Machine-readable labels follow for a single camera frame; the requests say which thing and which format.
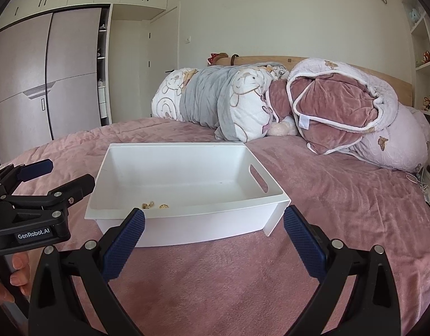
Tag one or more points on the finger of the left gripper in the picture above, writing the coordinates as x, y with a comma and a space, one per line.
54, 194
13, 175

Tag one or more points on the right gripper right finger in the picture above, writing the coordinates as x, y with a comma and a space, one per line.
373, 306

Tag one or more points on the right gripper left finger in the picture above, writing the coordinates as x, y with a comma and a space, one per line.
55, 307

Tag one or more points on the gold heart pearl earring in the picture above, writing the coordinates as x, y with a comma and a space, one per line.
148, 205

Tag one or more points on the white bedroom door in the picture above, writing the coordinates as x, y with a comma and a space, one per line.
162, 52

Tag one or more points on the person's left hand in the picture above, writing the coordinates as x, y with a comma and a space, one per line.
20, 277

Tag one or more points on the white plastic storage bin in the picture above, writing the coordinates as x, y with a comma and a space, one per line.
214, 191

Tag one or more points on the grey sliding wardrobe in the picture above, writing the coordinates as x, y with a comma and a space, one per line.
54, 69

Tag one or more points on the lilac bear print duvet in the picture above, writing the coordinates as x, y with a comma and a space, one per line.
398, 139

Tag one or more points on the bear print grey quilt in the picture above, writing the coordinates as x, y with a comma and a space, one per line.
241, 102

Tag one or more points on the mauve folded quilt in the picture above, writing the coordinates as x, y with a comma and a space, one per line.
331, 111

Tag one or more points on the wooden headboard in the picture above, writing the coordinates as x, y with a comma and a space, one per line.
403, 90

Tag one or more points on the white wall shelf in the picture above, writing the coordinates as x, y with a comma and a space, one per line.
419, 22

